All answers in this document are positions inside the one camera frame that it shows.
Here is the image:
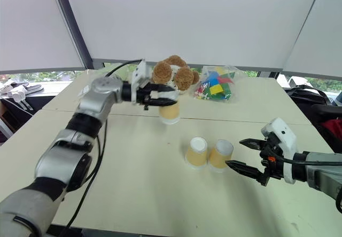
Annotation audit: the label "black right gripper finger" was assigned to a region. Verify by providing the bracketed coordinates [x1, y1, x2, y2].
[224, 160, 265, 182]
[238, 138, 268, 150]

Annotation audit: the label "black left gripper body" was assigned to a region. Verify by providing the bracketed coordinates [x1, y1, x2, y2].
[135, 84, 156, 111]

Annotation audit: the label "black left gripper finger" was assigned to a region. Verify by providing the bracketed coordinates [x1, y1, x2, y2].
[150, 84, 175, 93]
[146, 98, 178, 107]

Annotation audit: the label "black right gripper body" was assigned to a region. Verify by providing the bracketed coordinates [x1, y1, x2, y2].
[257, 132, 285, 187]

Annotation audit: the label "yellow paper cup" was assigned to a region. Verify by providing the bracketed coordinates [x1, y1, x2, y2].
[207, 139, 234, 173]
[185, 137, 208, 171]
[157, 90, 181, 126]

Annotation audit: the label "brown fibre ball toy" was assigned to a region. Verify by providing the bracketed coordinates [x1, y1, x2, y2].
[152, 55, 200, 95]

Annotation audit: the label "bag of colourful blocks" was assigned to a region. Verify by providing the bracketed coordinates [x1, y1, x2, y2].
[192, 65, 242, 104]

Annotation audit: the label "red cloth item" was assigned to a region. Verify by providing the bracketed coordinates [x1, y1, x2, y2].
[320, 118, 342, 148]

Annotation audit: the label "black bag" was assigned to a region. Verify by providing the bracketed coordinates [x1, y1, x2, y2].
[284, 85, 335, 121]

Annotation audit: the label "black and white sandals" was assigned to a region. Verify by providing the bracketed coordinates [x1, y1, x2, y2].
[0, 80, 44, 97]

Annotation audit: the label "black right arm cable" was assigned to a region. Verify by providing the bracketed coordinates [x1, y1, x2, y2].
[269, 154, 342, 166]

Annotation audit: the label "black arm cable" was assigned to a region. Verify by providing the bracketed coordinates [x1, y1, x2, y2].
[269, 154, 342, 166]
[66, 58, 144, 229]

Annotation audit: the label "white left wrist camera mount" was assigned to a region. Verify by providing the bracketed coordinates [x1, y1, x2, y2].
[130, 59, 151, 104]

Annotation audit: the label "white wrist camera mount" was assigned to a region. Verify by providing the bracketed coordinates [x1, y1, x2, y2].
[130, 59, 151, 104]
[261, 117, 299, 185]

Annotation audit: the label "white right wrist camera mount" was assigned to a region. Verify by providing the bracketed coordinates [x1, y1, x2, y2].
[261, 117, 299, 185]

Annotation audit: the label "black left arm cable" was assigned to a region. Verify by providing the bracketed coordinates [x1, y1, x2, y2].
[66, 58, 144, 229]

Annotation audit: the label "dark window post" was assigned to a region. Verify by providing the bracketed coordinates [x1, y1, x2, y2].
[49, 0, 95, 71]

